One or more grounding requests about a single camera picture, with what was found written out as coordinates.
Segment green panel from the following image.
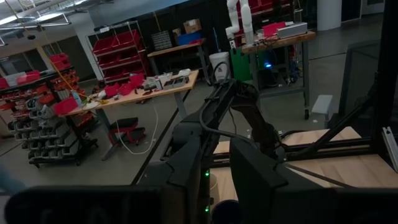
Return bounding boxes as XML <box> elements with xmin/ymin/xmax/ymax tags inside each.
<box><xmin>229</xmin><ymin>46</ymin><xmax>253</xmax><ymax>83</ymax></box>

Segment rack of orange bins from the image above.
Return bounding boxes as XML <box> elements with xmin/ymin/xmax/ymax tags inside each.
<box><xmin>0</xmin><ymin>67</ymin><xmax>100</xmax><ymax>169</ymax></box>

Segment wooden top metal workbench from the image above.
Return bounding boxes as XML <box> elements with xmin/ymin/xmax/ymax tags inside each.
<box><xmin>241</xmin><ymin>30</ymin><xmax>317</xmax><ymax>121</ymax></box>

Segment white floor cable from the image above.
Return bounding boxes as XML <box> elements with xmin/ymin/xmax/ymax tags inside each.
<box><xmin>114</xmin><ymin>102</ymin><xmax>160</xmax><ymax>156</ymax></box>

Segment yellow hanging cable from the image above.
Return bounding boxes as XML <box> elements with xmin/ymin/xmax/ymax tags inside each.
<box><xmin>11</xmin><ymin>0</ymin><xmax>108</xmax><ymax>105</ymax></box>

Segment long wooden table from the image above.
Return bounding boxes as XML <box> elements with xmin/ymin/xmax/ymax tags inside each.
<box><xmin>62</xmin><ymin>69</ymin><xmax>200</xmax><ymax>162</ymax></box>

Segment black computer tower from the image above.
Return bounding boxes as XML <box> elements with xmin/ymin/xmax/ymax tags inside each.
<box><xmin>257</xmin><ymin>57</ymin><xmax>292</xmax><ymax>91</ymax></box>

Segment white round pillar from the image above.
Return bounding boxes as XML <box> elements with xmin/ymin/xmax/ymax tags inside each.
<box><xmin>317</xmin><ymin>0</ymin><xmax>343</xmax><ymax>32</ymax></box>

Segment white trash bin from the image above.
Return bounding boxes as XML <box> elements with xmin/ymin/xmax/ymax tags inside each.
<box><xmin>208</xmin><ymin>51</ymin><xmax>231</xmax><ymax>83</ymax></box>

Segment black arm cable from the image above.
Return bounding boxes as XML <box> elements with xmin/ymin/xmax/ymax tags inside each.
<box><xmin>198</xmin><ymin>60</ymin><xmax>261</xmax><ymax>146</ymax></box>

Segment red and black stool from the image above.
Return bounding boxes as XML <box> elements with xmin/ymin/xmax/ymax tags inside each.
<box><xmin>106</xmin><ymin>116</ymin><xmax>147</xmax><ymax>147</ymax></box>

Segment cardboard box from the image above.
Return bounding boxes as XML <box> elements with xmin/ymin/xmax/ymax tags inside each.
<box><xmin>182</xmin><ymin>18</ymin><xmax>203</xmax><ymax>34</ymax></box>

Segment black small parts cabinet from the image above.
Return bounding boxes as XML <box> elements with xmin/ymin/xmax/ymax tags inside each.
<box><xmin>150</xmin><ymin>30</ymin><xmax>174</xmax><ymax>52</ymax></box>

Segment black rig frame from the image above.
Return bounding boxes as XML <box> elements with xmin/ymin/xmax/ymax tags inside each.
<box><xmin>214</xmin><ymin>0</ymin><xmax>398</xmax><ymax>189</ymax></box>

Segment small wooden workbench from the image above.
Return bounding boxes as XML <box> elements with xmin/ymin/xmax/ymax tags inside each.
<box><xmin>147</xmin><ymin>37</ymin><xmax>213</xmax><ymax>85</ymax></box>

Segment pale blue bottle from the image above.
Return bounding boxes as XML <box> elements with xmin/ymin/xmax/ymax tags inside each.
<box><xmin>71</xmin><ymin>90</ymin><xmax>83</xmax><ymax>107</ymax></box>

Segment grey device box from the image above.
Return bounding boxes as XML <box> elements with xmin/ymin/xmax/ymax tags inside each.
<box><xmin>275</xmin><ymin>22</ymin><xmax>309</xmax><ymax>39</ymax></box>

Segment red plastic bin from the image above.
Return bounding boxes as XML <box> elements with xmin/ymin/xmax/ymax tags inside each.
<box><xmin>16</xmin><ymin>70</ymin><xmax>42</xmax><ymax>85</ymax></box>
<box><xmin>128</xmin><ymin>73</ymin><xmax>146</xmax><ymax>90</ymax></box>
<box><xmin>119</xmin><ymin>82</ymin><xmax>136</xmax><ymax>96</ymax></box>
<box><xmin>53</xmin><ymin>96</ymin><xmax>80</xmax><ymax>117</ymax></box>
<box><xmin>104</xmin><ymin>83</ymin><xmax>121</xmax><ymax>98</ymax></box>
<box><xmin>261</xmin><ymin>21</ymin><xmax>287</xmax><ymax>38</ymax></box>

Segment wire rack with red bins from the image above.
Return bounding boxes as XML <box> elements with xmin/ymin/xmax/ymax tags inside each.
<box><xmin>86</xmin><ymin>20</ymin><xmax>147</xmax><ymax>85</ymax></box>

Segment grey bench device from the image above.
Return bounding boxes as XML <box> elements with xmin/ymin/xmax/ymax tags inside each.
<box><xmin>163</xmin><ymin>75</ymin><xmax>190</xmax><ymax>90</ymax></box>
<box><xmin>142</xmin><ymin>76</ymin><xmax>164</xmax><ymax>92</ymax></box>

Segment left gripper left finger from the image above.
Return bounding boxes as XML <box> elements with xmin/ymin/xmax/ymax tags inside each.
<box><xmin>133</xmin><ymin>136</ymin><xmax>205</xmax><ymax>224</ymax></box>

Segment red wall crates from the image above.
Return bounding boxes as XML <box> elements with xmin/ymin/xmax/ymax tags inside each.
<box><xmin>49</xmin><ymin>52</ymin><xmax>72</xmax><ymax>72</ymax></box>

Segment silver aluminium bracket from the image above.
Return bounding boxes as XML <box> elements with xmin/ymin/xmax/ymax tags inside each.
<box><xmin>381</xmin><ymin>126</ymin><xmax>398</xmax><ymax>172</ymax></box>

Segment grey step stool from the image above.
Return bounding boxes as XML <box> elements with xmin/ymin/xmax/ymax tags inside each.
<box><xmin>311</xmin><ymin>94</ymin><xmax>334</xmax><ymax>129</ymax></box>

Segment beige plastic cup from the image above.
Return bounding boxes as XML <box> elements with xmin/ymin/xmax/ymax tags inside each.
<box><xmin>209</xmin><ymin>173</ymin><xmax>220</xmax><ymax>207</ymax></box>

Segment blue storage bin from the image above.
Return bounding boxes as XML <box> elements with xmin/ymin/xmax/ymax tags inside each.
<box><xmin>177</xmin><ymin>31</ymin><xmax>203</xmax><ymax>46</ymax></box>

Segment clear plastic bin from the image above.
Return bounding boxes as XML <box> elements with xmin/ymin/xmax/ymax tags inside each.
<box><xmin>4</xmin><ymin>72</ymin><xmax>26</xmax><ymax>88</ymax></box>

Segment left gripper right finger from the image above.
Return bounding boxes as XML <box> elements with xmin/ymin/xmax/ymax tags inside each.
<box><xmin>229</xmin><ymin>138</ymin><xmax>289</xmax><ymax>224</ymax></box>

